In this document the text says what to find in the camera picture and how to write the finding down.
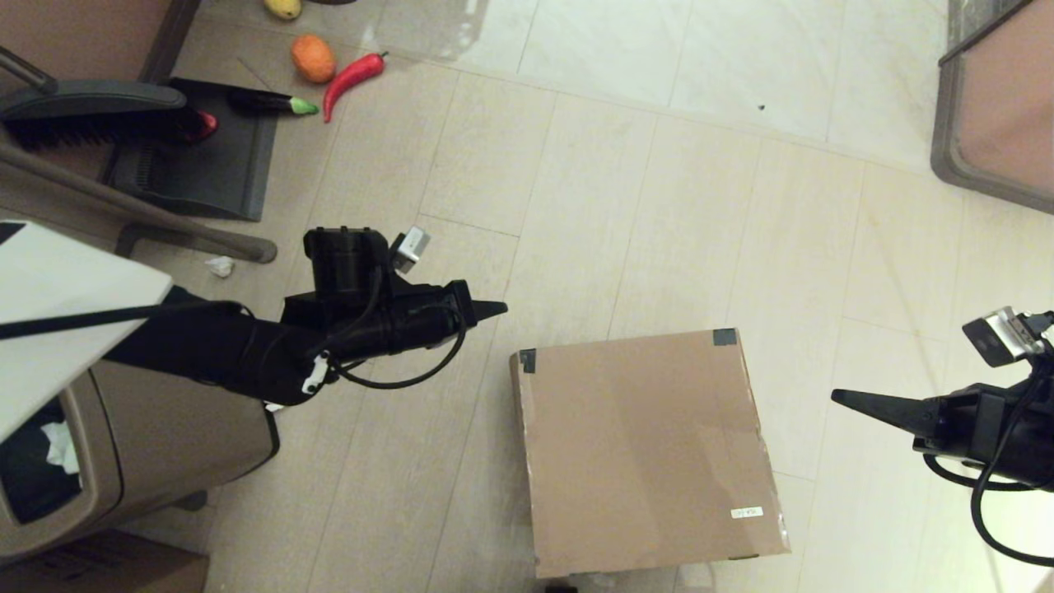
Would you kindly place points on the purple toy eggplant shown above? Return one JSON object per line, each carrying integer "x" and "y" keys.
{"x": 262, "y": 101}

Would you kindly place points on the dark gray dustpan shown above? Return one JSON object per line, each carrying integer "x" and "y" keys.
{"x": 214, "y": 173}

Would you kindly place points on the yellow toy fruit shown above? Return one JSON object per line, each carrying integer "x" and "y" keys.
{"x": 282, "y": 7}

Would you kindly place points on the brown table with gray rim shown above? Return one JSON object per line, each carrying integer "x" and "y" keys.
{"x": 1005, "y": 115}

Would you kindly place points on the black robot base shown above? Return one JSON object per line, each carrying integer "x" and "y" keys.
{"x": 560, "y": 589}

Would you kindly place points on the orange toy fruit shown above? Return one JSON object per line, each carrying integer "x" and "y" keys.
{"x": 313, "y": 58}

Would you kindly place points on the crumpled white paper scrap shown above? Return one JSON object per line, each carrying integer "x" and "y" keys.
{"x": 220, "y": 265}

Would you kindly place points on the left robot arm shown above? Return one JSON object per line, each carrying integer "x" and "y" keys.
{"x": 66, "y": 321}

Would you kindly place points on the brown cardboard shoe box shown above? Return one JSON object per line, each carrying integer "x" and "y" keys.
{"x": 650, "y": 453}

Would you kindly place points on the brown cardboard carton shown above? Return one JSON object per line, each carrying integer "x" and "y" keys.
{"x": 99, "y": 568}

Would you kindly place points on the white tissue wad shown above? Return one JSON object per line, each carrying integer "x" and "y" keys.
{"x": 59, "y": 445}

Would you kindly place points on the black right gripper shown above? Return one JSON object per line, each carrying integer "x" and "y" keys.
{"x": 963, "y": 424}

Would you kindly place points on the brown plastic trash bin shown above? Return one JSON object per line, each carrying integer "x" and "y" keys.
{"x": 173, "y": 453}

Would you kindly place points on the red toy chili pepper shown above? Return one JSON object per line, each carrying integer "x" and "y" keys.
{"x": 347, "y": 77}

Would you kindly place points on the brown metal frame bar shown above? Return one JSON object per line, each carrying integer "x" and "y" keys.
{"x": 165, "y": 218}

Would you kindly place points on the dark gray broom brush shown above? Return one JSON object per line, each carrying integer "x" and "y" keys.
{"x": 99, "y": 109}

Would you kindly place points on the black trash bag liner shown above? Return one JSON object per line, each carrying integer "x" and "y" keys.
{"x": 29, "y": 478}

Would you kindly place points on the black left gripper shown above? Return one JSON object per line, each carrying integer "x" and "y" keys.
{"x": 428, "y": 321}

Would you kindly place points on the red toy ball fruit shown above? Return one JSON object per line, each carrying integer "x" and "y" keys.
{"x": 206, "y": 123}

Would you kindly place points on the brown table with dark rim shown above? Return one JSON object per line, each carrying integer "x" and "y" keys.
{"x": 82, "y": 33}

